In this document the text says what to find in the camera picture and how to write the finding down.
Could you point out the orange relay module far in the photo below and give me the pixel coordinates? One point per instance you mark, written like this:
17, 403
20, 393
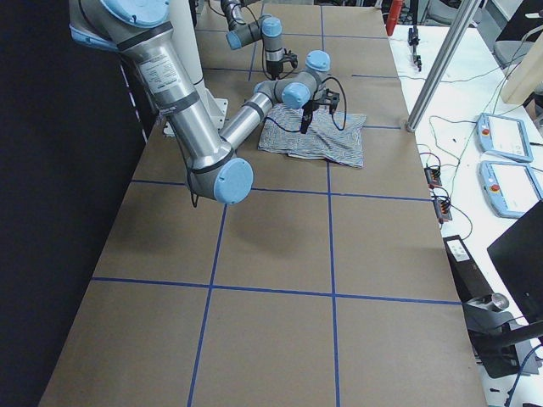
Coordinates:
432, 175

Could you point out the striped polo shirt white collar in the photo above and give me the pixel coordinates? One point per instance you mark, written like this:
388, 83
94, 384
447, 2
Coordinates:
337, 138

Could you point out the orange relay module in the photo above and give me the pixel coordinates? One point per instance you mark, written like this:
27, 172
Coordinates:
432, 175
442, 208

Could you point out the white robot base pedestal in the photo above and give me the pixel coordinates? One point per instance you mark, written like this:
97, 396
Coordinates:
194, 115

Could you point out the orange relay module near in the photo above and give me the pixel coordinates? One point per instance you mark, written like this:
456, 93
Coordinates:
442, 208

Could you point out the red cylinder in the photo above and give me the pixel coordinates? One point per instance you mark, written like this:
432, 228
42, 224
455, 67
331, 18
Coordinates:
393, 16

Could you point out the blue teach pendant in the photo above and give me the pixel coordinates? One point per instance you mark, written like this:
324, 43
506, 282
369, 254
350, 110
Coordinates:
511, 189
504, 137

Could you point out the near blue teach pendant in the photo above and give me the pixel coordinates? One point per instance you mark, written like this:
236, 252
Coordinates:
511, 189

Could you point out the aluminium frame post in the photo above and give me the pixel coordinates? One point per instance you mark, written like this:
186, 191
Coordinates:
451, 42

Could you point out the black reacher tool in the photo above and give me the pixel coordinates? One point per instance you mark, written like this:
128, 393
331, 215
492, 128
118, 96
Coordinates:
413, 42

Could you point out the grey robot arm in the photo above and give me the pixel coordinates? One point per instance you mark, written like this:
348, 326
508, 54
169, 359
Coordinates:
267, 29
127, 28

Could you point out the far blue teach pendant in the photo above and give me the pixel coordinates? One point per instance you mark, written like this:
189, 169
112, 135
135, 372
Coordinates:
504, 137

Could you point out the black box with label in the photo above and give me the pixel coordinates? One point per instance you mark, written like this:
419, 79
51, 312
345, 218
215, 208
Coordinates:
469, 280

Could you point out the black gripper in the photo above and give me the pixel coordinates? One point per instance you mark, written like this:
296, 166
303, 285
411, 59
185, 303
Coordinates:
309, 108
271, 69

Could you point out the black monitor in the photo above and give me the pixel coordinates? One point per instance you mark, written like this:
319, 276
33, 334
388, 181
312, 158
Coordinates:
517, 257

